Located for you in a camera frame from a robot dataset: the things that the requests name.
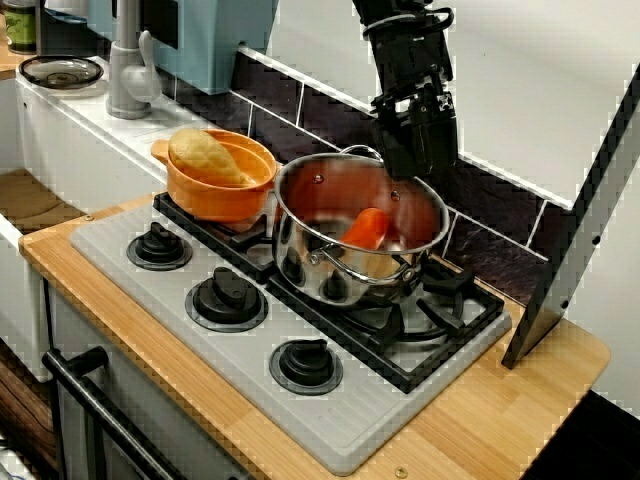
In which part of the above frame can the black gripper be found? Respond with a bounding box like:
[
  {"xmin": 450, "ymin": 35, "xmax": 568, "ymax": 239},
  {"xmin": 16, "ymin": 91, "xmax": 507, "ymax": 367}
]
[{"xmin": 367, "ymin": 22, "xmax": 460, "ymax": 182}]

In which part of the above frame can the orange toy carrot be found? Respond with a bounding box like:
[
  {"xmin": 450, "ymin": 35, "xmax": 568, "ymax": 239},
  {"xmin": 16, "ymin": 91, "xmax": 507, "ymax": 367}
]
[{"xmin": 339, "ymin": 207, "xmax": 390, "ymax": 250}]

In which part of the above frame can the dark tiled backsplash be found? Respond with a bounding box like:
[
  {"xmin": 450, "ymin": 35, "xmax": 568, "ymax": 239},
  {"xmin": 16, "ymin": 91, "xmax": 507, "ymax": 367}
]
[{"xmin": 149, "ymin": 52, "xmax": 571, "ymax": 306}]

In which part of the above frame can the stainless steel pot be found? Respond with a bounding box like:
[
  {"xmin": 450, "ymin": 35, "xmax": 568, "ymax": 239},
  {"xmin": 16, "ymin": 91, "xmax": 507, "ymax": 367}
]
[{"xmin": 272, "ymin": 144, "xmax": 451, "ymax": 306}]

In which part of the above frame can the yellow toy potato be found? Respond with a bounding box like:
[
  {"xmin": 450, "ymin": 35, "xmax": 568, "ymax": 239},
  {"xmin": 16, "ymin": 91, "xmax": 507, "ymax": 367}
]
[{"xmin": 168, "ymin": 128, "xmax": 254, "ymax": 189}]

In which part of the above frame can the orange toy pot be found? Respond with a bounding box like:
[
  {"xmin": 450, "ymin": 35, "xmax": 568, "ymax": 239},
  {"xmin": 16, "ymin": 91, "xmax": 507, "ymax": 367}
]
[{"xmin": 150, "ymin": 128, "xmax": 281, "ymax": 224}]

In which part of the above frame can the black burner grate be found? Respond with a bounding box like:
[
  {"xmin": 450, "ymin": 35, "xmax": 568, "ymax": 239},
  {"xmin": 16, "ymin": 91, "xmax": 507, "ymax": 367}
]
[{"xmin": 152, "ymin": 192, "xmax": 506, "ymax": 395}]

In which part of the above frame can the teal box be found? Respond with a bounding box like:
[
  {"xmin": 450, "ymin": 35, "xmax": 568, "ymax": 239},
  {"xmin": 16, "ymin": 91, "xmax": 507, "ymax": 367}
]
[{"xmin": 87, "ymin": 0, "xmax": 279, "ymax": 96}]

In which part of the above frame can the black stove knob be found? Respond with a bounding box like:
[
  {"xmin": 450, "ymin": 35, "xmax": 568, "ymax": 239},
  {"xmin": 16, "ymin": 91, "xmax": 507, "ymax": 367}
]
[
  {"xmin": 125, "ymin": 223, "xmax": 194, "ymax": 271},
  {"xmin": 268, "ymin": 338, "xmax": 345, "ymax": 396},
  {"xmin": 185, "ymin": 266, "xmax": 269, "ymax": 331}
]

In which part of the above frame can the wooden countertop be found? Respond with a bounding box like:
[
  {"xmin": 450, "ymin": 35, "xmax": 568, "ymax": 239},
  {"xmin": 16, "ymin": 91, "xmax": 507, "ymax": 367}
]
[{"xmin": 18, "ymin": 192, "xmax": 612, "ymax": 480}]

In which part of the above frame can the grey toy faucet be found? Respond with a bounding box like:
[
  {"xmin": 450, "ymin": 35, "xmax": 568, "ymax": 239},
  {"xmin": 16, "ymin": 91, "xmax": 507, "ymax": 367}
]
[{"xmin": 104, "ymin": 0, "xmax": 161, "ymax": 120}]

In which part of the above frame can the grey stove top plate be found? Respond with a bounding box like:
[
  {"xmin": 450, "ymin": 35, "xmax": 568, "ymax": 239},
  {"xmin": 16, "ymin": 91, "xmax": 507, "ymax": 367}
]
[{"xmin": 68, "ymin": 199, "xmax": 514, "ymax": 476}]

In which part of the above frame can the white toy sink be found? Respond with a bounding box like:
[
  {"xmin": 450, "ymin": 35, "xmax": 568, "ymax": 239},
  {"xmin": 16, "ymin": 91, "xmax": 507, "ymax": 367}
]
[{"xmin": 0, "ymin": 54, "xmax": 201, "ymax": 384}]

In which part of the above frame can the dark glass dish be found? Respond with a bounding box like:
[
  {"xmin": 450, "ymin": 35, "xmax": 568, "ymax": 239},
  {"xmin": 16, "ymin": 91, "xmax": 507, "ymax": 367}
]
[{"xmin": 18, "ymin": 54, "xmax": 105, "ymax": 91}]

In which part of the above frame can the white oven cabinet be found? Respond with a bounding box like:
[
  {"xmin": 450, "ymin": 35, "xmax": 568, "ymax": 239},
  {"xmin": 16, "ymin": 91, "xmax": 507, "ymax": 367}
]
[{"xmin": 42, "ymin": 279, "xmax": 261, "ymax": 480}]

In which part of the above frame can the can with green label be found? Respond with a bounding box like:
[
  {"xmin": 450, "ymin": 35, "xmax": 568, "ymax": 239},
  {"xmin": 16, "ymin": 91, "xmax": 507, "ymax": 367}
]
[{"xmin": 2, "ymin": 0, "xmax": 39, "ymax": 55}]

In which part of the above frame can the black support post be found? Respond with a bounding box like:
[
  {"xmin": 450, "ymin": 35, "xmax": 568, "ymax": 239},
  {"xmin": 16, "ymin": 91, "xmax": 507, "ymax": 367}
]
[{"xmin": 501, "ymin": 64, "xmax": 640, "ymax": 370}]

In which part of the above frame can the black oven door handle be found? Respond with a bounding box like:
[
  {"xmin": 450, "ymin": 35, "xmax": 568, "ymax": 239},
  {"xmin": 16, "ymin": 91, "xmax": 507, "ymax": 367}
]
[{"xmin": 42, "ymin": 345, "xmax": 186, "ymax": 480}]

